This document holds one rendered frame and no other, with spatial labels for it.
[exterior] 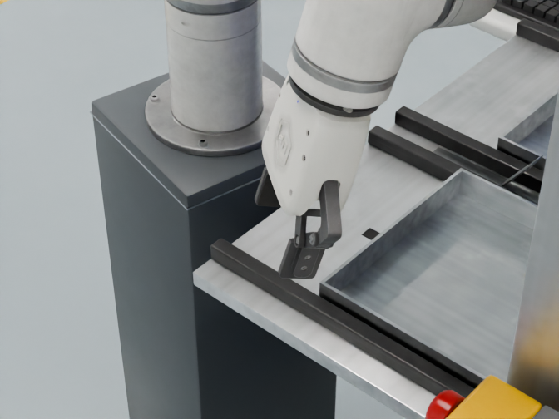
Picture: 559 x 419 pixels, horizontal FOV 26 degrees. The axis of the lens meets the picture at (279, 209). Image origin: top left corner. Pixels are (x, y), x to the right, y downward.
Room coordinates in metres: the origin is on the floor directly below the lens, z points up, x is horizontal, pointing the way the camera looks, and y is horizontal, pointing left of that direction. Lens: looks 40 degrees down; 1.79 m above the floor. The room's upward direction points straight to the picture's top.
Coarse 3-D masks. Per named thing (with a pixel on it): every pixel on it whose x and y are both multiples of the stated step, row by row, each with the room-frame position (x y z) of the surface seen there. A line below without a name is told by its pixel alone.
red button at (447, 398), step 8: (440, 392) 0.69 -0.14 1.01; (448, 392) 0.69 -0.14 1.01; (456, 392) 0.69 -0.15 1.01; (440, 400) 0.68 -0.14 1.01; (448, 400) 0.68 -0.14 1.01; (456, 400) 0.68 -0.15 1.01; (432, 408) 0.67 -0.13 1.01; (440, 408) 0.67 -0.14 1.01; (448, 408) 0.67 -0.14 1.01; (432, 416) 0.67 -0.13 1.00; (440, 416) 0.67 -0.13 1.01
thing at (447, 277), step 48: (432, 192) 1.08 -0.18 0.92; (480, 192) 1.10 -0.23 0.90; (384, 240) 1.01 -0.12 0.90; (432, 240) 1.03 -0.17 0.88; (480, 240) 1.03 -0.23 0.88; (528, 240) 1.03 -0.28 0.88; (336, 288) 0.94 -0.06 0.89; (384, 288) 0.95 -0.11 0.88; (432, 288) 0.95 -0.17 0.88; (480, 288) 0.95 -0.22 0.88; (432, 336) 0.88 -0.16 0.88; (480, 336) 0.88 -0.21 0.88
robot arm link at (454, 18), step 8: (456, 0) 0.79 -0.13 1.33; (464, 0) 0.79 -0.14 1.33; (472, 0) 0.80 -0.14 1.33; (480, 0) 0.80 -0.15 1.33; (488, 0) 0.81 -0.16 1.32; (496, 0) 0.81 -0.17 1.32; (456, 8) 0.79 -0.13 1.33; (464, 8) 0.79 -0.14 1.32; (472, 8) 0.80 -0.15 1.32; (480, 8) 0.80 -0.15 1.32; (488, 8) 0.81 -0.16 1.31; (448, 16) 0.79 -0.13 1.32; (456, 16) 0.79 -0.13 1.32; (464, 16) 0.80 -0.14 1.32; (472, 16) 0.80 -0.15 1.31; (480, 16) 0.81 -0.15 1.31; (440, 24) 0.79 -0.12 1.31; (448, 24) 0.80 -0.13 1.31; (456, 24) 0.80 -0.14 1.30; (464, 24) 0.81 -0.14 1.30
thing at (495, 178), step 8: (440, 152) 1.19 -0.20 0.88; (448, 152) 1.19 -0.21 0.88; (456, 160) 1.18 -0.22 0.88; (464, 160) 1.18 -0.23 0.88; (536, 160) 1.10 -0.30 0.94; (472, 168) 1.16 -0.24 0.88; (480, 168) 1.16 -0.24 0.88; (528, 168) 1.09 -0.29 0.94; (488, 176) 1.15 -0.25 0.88; (496, 176) 1.15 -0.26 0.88; (512, 176) 1.12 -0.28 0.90; (504, 184) 1.11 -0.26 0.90
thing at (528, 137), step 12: (552, 96) 1.27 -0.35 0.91; (540, 108) 1.25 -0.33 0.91; (552, 108) 1.27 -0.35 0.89; (528, 120) 1.23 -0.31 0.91; (540, 120) 1.25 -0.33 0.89; (552, 120) 1.26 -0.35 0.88; (504, 132) 1.19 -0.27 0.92; (516, 132) 1.21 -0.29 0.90; (528, 132) 1.23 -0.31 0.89; (540, 132) 1.24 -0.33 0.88; (504, 144) 1.18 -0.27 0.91; (516, 144) 1.17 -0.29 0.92; (528, 144) 1.21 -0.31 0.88; (540, 144) 1.21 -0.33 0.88; (516, 156) 1.16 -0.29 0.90; (528, 156) 1.15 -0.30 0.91; (540, 168) 1.14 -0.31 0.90
